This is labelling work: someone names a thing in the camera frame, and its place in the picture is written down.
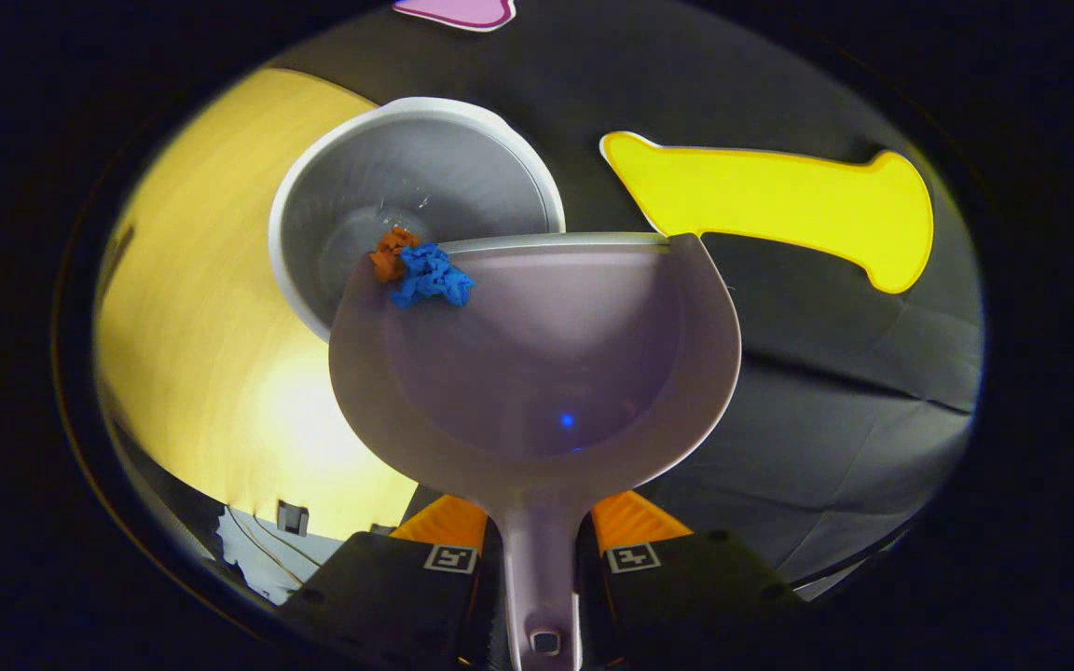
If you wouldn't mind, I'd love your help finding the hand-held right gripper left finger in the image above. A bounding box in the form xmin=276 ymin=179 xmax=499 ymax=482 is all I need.
xmin=281 ymin=494 xmax=491 ymax=671

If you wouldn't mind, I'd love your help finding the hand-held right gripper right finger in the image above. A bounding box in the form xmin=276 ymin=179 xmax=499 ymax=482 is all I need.
xmin=588 ymin=491 xmax=813 ymax=671

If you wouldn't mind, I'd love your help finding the lilac plastic dustpan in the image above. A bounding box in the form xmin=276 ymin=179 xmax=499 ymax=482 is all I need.
xmin=328 ymin=232 xmax=743 ymax=671

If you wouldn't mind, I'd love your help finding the blue paper trash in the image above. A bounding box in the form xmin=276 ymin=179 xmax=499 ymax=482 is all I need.
xmin=389 ymin=243 xmax=475 ymax=310

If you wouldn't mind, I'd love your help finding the orange paper trash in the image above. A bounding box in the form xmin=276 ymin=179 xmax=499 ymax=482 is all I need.
xmin=369 ymin=226 xmax=421 ymax=284

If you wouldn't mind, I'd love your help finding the white ribbed garbage bin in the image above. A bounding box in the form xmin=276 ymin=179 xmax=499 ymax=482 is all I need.
xmin=268 ymin=97 xmax=567 ymax=342

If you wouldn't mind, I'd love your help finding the black backdrop cloth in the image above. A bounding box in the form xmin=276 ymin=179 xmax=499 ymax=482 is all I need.
xmin=267 ymin=0 xmax=985 ymax=588

